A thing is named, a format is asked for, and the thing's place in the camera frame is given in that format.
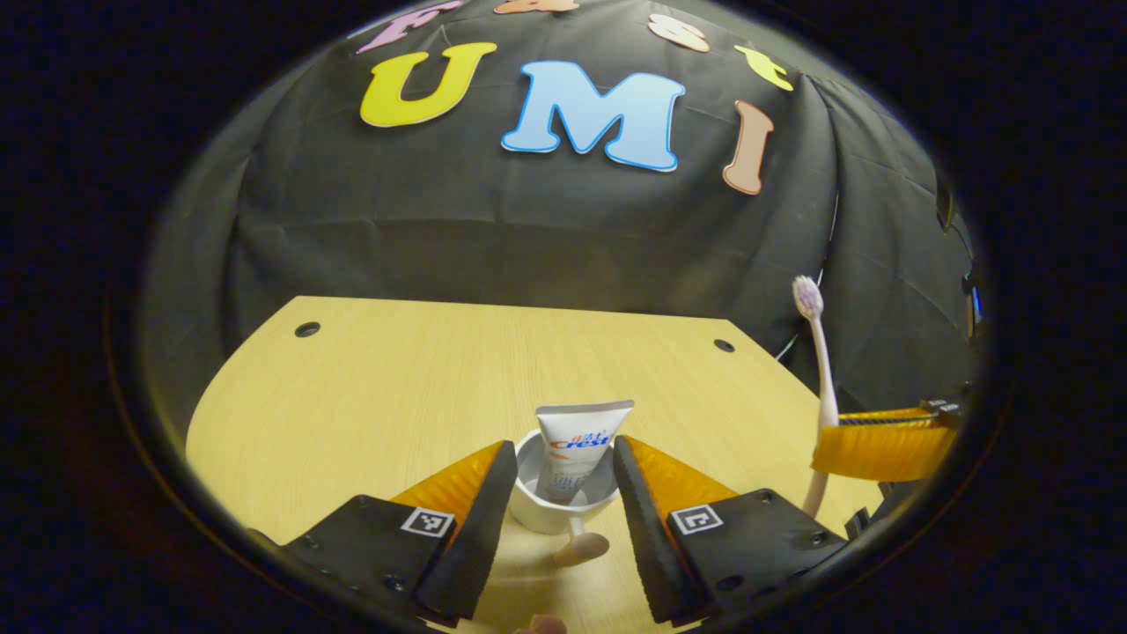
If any pink white toothbrush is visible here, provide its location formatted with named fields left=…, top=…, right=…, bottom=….
left=792, top=275, right=841, bottom=520

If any white toothpaste tube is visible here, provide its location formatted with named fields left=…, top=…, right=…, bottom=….
left=534, top=400, right=636, bottom=505

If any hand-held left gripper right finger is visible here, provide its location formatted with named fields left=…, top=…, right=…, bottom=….
left=613, top=435, right=853, bottom=628

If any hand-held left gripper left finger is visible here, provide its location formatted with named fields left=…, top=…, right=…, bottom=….
left=249, top=439, right=519, bottom=623

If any white cup with wooden handle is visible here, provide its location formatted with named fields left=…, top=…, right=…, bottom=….
left=510, top=428, right=622, bottom=568

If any black backdrop cloth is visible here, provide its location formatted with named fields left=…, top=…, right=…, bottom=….
left=141, top=0, right=985, bottom=441

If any light wooden desktop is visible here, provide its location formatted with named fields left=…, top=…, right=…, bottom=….
left=185, top=295, right=886, bottom=634

